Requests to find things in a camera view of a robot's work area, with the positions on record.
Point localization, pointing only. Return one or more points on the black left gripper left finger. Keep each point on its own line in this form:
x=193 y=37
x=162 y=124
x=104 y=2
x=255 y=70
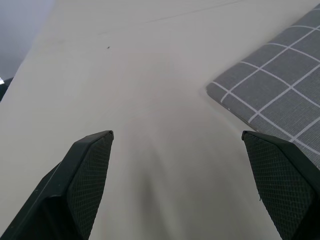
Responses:
x=75 y=190

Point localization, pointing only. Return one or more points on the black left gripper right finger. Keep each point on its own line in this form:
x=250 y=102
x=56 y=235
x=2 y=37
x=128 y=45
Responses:
x=282 y=185

